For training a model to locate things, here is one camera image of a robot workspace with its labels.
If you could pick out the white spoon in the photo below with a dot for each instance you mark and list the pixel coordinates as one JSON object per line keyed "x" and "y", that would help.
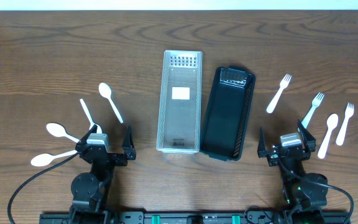
{"x": 332, "y": 122}
{"x": 45, "y": 159}
{"x": 59, "y": 131}
{"x": 106, "y": 92}

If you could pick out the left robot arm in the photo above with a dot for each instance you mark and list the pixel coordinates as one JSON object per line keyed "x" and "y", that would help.
{"x": 91, "y": 189}

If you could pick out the black plastic basket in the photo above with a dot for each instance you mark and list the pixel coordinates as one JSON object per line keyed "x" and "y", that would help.
{"x": 227, "y": 113}

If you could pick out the clear plastic basket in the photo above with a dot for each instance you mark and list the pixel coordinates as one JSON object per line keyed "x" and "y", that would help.
{"x": 179, "y": 117}

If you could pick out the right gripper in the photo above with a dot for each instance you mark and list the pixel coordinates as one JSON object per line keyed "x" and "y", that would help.
{"x": 286, "y": 152}

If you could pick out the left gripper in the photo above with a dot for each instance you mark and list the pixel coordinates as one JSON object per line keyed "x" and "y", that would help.
{"x": 105, "y": 155}

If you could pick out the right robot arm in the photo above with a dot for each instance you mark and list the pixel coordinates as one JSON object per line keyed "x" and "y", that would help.
{"x": 304, "y": 192}

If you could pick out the white fork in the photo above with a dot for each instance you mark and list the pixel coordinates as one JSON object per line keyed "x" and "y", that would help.
{"x": 349, "y": 112}
{"x": 283, "y": 84}

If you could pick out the white spoon handle up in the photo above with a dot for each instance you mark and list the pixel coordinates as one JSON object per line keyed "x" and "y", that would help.
{"x": 88, "y": 115}

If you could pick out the light blue fork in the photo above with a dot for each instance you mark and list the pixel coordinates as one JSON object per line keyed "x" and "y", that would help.
{"x": 317, "y": 100}

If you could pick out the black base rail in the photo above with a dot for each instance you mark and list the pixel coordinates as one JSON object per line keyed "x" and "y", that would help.
{"x": 250, "y": 216}

